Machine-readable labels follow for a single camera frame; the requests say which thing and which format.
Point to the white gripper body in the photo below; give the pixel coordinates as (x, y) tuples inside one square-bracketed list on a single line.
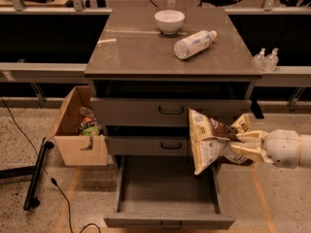
[(282, 147)]

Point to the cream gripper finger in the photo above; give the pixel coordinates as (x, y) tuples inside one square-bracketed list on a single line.
[(256, 154), (256, 136)]

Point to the brown chip bag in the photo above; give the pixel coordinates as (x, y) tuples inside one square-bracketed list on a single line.
[(210, 140)]

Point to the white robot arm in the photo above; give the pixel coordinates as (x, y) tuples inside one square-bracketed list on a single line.
[(304, 149)]

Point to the bottom grey drawer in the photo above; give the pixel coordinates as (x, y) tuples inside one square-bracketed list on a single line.
[(163, 192)]

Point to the grey drawer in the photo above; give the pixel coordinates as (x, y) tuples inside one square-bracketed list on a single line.
[(162, 112), (163, 192), (149, 146)]

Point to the grey drawer cabinet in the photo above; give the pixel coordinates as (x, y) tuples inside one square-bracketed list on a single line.
[(133, 59)]

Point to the middle grey drawer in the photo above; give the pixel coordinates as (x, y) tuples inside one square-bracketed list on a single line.
[(149, 146)]

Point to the top grey drawer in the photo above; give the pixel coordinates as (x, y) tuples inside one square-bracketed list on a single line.
[(162, 112)]

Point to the left sanitizer pump bottle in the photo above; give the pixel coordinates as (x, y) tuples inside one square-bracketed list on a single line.
[(260, 57)]

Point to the sanitizer pump bottle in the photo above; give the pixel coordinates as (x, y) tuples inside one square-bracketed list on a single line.
[(260, 57), (270, 62)]

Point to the right sanitizer pump bottle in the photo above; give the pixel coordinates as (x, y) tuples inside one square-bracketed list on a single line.
[(270, 62)]

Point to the clear plastic bottle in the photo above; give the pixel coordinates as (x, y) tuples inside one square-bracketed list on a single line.
[(194, 44)]

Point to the white ceramic bowl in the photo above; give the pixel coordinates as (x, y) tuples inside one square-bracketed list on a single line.
[(169, 21)]

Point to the snack items in box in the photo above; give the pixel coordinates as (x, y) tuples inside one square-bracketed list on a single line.
[(88, 126)]

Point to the cardboard box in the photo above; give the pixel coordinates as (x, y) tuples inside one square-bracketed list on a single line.
[(76, 149)]

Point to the black stand leg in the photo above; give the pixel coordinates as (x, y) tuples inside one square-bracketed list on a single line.
[(31, 201)]

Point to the grey metal ledge rail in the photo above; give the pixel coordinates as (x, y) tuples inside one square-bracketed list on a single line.
[(294, 76)]

